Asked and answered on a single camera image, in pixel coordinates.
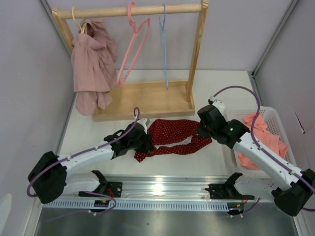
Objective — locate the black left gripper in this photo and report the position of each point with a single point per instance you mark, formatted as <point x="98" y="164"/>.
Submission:
<point x="148" y="146"/>

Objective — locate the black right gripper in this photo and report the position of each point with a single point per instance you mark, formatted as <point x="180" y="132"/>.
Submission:
<point x="201" y="132"/>

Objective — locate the red polka dot cloth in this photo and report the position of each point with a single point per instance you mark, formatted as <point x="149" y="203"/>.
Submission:
<point x="174" y="137"/>

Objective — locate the pink pleated skirt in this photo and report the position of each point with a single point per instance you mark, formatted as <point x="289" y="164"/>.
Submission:
<point x="93" y="61"/>

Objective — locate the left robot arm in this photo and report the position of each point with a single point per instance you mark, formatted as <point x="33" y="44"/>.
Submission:
<point x="73" y="173"/>

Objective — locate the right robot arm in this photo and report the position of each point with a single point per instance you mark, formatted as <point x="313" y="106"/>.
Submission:
<point x="291" y="187"/>

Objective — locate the white plastic basket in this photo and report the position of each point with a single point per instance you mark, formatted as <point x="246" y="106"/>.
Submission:
<point x="245" y="115"/>

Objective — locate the wooden clothes rack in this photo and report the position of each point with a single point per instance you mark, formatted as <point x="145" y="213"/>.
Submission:
<point x="152" y="98"/>

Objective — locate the salmon pink cloth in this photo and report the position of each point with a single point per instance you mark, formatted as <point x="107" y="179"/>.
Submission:
<point x="272" y="141"/>

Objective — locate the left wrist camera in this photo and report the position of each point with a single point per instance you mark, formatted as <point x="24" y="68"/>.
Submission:
<point x="145" y="123"/>

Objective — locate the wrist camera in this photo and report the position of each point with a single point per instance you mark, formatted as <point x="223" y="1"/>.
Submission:
<point x="145" y="123"/>
<point x="216" y="105"/>

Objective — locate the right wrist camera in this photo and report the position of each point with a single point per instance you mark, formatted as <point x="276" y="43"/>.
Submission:
<point x="216" y="105"/>

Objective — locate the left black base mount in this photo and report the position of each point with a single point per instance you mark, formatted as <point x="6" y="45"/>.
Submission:
<point x="110" y="188"/>

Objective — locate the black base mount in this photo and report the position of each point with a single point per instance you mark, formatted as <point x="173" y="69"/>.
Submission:
<point x="225" y="191"/>
<point x="110" y="188"/>

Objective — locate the white slotted cable duct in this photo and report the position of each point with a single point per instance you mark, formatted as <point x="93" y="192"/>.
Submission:
<point x="139" y="205"/>

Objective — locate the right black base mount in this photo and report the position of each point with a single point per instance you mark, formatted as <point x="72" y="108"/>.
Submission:
<point x="225" y="191"/>

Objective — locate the aluminium mounting rail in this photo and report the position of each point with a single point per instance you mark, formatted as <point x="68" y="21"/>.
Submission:
<point x="165" y="188"/>

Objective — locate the blue wire hanger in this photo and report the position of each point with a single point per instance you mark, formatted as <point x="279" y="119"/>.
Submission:
<point x="163" y="45"/>

